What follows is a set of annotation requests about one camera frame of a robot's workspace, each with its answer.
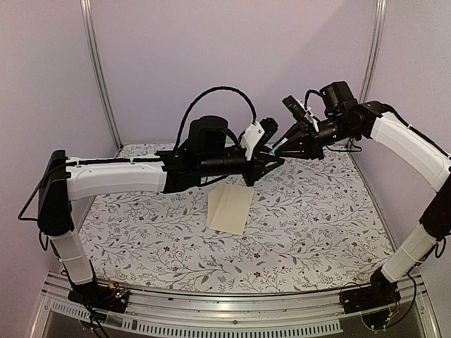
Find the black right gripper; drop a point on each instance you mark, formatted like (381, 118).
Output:
(313, 147)

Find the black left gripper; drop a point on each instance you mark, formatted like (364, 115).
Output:
(257, 169)

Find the green white glue stick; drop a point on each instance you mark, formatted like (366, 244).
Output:
(276, 146)

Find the cream paper envelope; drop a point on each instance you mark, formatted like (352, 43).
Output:
(228, 208)

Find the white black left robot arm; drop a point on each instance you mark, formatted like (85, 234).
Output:
(67, 179)

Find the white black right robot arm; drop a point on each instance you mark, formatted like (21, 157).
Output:
(426, 164)

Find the floral patterned table mat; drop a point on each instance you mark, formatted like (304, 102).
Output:
(312, 226)

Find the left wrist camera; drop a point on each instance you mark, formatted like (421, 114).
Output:
(256, 132)

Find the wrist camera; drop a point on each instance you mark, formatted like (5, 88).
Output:
(256, 132)
(300, 113)

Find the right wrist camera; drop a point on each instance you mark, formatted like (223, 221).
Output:
(300, 113)

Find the right aluminium frame post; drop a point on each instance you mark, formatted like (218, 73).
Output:
(374, 48)

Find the aluminium frame post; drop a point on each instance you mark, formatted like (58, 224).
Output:
(374, 48)
(94, 54)

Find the front aluminium rail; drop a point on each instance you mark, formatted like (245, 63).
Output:
(154, 312)

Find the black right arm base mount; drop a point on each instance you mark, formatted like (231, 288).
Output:
(378, 303)

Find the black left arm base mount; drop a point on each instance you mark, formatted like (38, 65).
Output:
(94, 295)

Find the left aluminium frame post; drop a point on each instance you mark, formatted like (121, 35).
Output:
(94, 54)

